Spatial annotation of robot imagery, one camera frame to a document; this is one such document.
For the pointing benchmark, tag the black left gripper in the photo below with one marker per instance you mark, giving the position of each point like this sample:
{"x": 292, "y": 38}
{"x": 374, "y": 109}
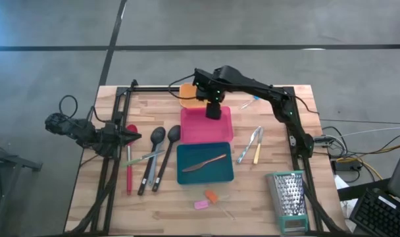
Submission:
{"x": 112, "y": 148}

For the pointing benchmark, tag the black aluminium table frame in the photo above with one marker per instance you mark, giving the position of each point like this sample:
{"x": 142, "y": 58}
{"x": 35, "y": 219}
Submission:
{"x": 154, "y": 89}

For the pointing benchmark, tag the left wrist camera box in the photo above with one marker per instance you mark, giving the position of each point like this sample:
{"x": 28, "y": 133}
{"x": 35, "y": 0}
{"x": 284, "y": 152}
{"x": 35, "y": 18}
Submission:
{"x": 112, "y": 133}

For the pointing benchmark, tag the black computer desk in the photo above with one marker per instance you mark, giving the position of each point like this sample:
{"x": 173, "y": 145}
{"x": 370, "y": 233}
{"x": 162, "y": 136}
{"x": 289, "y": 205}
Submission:
{"x": 361, "y": 191}

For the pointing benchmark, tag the black metal stand leg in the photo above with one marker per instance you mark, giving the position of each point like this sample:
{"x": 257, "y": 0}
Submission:
{"x": 9, "y": 161}

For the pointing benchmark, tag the pink plastic bin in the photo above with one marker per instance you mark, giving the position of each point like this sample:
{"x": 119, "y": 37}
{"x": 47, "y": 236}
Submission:
{"x": 200, "y": 131}

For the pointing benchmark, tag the black frame corner bracket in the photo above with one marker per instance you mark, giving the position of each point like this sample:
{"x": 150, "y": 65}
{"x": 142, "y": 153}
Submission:
{"x": 133, "y": 83}

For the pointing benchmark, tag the orange plastic bin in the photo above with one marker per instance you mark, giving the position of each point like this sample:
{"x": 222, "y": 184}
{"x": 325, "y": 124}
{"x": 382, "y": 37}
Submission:
{"x": 188, "y": 97}

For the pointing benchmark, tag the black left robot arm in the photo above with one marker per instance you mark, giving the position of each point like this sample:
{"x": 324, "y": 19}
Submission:
{"x": 75, "y": 130}

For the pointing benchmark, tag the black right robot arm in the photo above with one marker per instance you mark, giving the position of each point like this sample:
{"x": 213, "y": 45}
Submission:
{"x": 279, "y": 98}

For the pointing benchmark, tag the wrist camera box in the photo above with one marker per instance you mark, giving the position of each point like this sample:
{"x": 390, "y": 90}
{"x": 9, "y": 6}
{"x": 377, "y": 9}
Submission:
{"x": 112, "y": 133}
{"x": 200, "y": 84}

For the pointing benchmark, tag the teal plastic bin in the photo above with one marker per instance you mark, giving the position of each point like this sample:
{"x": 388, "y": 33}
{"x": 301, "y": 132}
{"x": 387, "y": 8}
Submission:
{"x": 203, "y": 176}

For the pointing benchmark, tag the black computer keyboard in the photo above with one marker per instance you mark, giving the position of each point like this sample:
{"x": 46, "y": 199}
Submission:
{"x": 381, "y": 214}

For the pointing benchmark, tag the grey plastic spoon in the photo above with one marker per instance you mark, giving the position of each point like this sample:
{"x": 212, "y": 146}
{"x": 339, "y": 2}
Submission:
{"x": 155, "y": 171}

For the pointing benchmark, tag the red silicone spoon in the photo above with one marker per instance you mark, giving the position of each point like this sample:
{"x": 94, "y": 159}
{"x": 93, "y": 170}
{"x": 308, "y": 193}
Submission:
{"x": 129, "y": 171}

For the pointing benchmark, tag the metal box grater teal trim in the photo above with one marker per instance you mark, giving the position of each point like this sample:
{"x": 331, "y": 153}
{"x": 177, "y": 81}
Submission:
{"x": 289, "y": 197}

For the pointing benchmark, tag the black solid spoon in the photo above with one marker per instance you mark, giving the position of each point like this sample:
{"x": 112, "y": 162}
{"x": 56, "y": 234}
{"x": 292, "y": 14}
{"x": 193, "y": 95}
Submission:
{"x": 173, "y": 133}

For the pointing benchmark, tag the silver mounting plate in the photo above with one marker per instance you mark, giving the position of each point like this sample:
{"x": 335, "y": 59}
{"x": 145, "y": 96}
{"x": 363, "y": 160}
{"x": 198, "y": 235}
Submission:
{"x": 292, "y": 141}

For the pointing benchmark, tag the brown wooden knife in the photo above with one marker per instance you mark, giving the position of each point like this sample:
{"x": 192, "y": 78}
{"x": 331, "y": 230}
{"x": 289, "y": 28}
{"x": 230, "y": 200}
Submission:
{"x": 203, "y": 163}

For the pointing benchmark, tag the black power box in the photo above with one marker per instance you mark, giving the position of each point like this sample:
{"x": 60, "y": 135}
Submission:
{"x": 343, "y": 165}

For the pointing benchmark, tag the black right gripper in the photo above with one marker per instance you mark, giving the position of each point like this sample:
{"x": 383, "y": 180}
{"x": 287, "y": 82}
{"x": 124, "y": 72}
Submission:
{"x": 214, "y": 110}

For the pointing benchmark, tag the white paper sheet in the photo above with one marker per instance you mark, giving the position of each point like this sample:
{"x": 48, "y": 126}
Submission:
{"x": 341, "y": 187}

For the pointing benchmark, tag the black slotted spoon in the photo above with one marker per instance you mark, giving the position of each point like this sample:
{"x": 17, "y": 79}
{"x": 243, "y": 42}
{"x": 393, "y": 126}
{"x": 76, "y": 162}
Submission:
{"x": 157, "y": 135}

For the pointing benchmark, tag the grey USB hub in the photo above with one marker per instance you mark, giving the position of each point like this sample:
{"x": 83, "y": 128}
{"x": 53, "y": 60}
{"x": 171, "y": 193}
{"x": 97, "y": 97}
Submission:
{"x": 322, "y": 140}

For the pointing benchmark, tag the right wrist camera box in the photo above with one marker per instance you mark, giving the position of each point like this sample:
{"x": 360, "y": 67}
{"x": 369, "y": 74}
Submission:
{"x": 200, "y": 84}

